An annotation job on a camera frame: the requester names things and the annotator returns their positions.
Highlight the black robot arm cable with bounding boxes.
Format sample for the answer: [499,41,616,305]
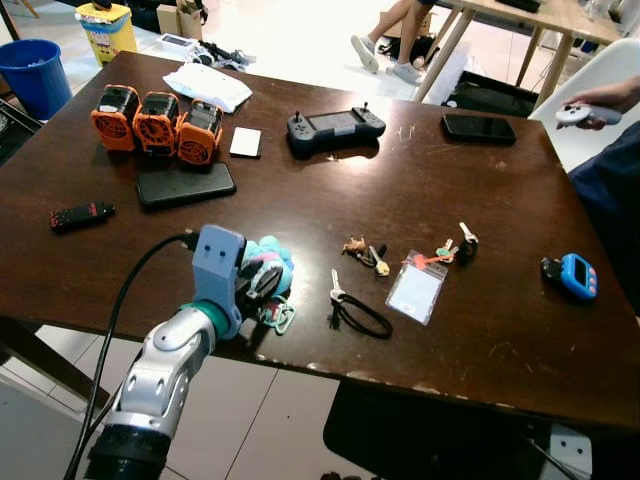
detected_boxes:
[62,231,201,480]

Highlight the brown figurine keychain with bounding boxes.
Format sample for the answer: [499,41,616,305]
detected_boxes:
[341,236,392,279]

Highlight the person in dark blue clothes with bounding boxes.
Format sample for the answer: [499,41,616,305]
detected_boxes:
[566,76,640,311]

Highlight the white handheld controller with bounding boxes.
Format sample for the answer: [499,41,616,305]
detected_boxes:
[555,103,623,132]

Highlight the person hand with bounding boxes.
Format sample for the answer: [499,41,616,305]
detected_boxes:
[570,84,629,115]

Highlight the blue digital timer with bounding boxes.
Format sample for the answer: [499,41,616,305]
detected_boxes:
[540,252,600,303]

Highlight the teal and orange keys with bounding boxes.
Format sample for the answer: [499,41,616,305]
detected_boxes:
[430,237,462,267]

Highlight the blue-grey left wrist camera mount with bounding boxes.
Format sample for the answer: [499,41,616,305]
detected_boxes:
[191,224,247,341]

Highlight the seated person legs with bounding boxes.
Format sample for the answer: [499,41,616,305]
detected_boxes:
[349,0,443,86]

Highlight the light wooden table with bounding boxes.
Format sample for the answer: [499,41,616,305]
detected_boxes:
[414,0,627,106]

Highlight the large black smartphone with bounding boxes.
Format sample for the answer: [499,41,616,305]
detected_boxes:
[135,162,238,212]

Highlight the black fob with silver key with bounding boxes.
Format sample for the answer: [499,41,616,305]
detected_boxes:
[456,221,480,264]

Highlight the cardboard box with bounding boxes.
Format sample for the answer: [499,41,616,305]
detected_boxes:
[154,0,208,38]

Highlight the clear badge holder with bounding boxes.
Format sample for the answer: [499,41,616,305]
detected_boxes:
[385,250,449,327]

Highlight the key with black lanyard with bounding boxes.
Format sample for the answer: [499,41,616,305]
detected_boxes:
[327,267,394,341]

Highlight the dark grey handheld controller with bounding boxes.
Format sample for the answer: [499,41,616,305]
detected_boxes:
[286,103,387,158]

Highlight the black remote with red buttons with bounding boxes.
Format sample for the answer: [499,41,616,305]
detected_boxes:
[49,201,117,235]

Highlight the blue plastic bucket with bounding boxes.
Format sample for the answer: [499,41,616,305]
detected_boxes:
[0,39,74,122]

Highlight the teal plush keychain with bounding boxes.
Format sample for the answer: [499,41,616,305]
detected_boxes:
[240,236,298,337]

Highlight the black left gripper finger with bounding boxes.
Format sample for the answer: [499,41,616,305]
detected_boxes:
[252,257,289,301]

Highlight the small black smartphone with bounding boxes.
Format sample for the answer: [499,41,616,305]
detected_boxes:
[441,112,518,145]

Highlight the black bag on floor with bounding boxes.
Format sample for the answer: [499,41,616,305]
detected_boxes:
[444,70,542,118]

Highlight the black cable pile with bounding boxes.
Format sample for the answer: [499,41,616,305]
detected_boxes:
[194,40,258,73]

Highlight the white plastic chair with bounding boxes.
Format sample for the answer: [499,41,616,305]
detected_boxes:
[528,37,640,173]

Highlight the white robot body part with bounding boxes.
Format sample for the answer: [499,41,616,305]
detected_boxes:
[546,424,594,480]

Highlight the yellow bin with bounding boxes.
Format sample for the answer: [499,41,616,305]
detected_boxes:
[76,1,140,67]

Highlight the small white card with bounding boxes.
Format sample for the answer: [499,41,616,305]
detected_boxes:
[229,126,264,159]

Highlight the white device on floor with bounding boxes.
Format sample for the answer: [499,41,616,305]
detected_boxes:
[159,32,203,53]

